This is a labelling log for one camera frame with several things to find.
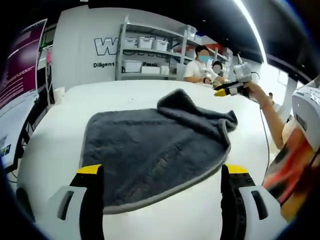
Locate large purple display screen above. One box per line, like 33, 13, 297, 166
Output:
0, 18, 48, 108

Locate person's right hand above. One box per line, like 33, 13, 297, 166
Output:
241, 81, 262, 102

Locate tilted white display panel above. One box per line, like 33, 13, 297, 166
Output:
0, 88, 40, 169

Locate dark grey towel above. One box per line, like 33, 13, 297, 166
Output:
78, 88, 239, 215

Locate black chest device cable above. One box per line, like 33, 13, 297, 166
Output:
307, 149, 320, 167

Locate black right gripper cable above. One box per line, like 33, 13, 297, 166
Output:
251, 71, 272, 173

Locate shelved white storage boxes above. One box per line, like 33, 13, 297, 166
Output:
123, 36, 233, 76

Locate white grey chest device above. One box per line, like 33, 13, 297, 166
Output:
291, 83, 320, 152

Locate printed cream orange shirt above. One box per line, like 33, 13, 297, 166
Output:
261, 119, 320, 223

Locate ceiling light strip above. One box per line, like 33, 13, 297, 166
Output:
234, 0, 268, 65

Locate grey metal shelf unit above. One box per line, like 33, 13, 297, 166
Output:
115, 14, 235, 81

